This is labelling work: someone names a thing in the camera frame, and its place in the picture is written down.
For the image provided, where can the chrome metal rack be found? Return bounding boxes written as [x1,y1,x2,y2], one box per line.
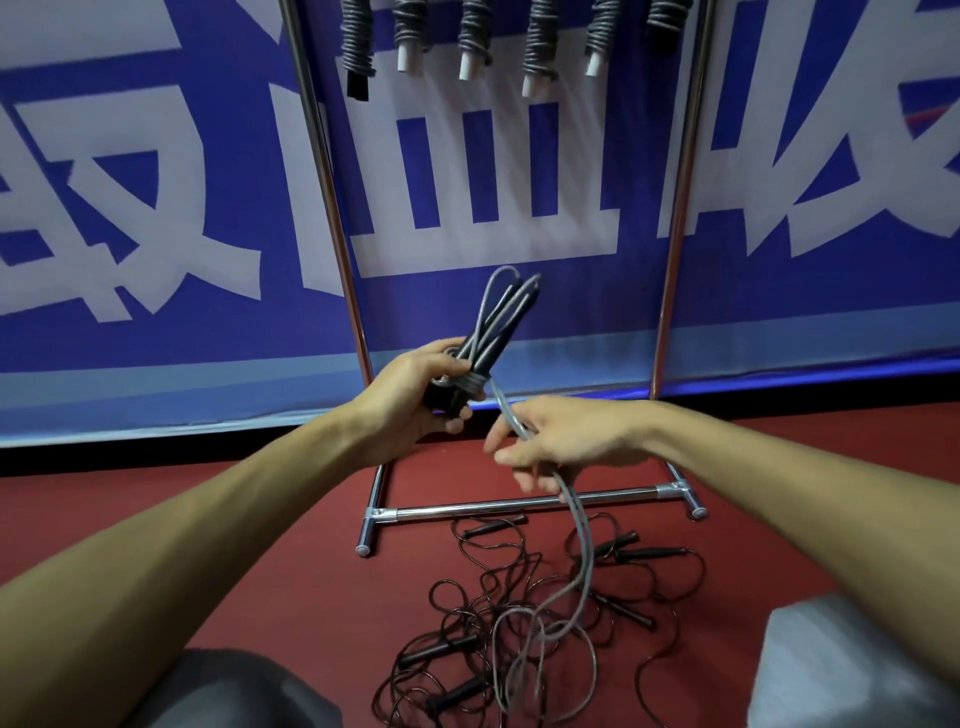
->
[279,0,720,560]

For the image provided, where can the grey jump rope black handles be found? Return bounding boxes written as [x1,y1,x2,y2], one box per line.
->
[423,265,601,725]

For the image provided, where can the person's left hand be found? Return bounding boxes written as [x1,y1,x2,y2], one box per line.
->
[346,337,481,471]

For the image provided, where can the tangle of black jump ropes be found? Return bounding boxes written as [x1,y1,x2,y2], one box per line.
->
[372,511,708,728]

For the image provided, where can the person's leg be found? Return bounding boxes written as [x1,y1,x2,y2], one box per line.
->
[123,648,344,728]
[746,592,960,728]

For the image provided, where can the person's right forearm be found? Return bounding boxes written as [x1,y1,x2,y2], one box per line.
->
[646,402,960,625]

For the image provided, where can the person's left forearm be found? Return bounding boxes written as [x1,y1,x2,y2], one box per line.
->
[0,401,376,728]

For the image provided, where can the row of bundled jump ropes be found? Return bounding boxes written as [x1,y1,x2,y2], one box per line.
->
[339,0,695,102]

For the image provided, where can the person's right leg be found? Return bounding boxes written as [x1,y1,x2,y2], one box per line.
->
[746,592,960,728]

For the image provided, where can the person's left leg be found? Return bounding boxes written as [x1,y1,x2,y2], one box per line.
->
[123,648,344,728]

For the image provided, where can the person's right hand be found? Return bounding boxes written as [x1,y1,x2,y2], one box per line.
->
[483,396,665,502]

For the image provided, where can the blue banner with white characters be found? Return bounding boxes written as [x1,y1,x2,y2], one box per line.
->
[0,0,960,451]

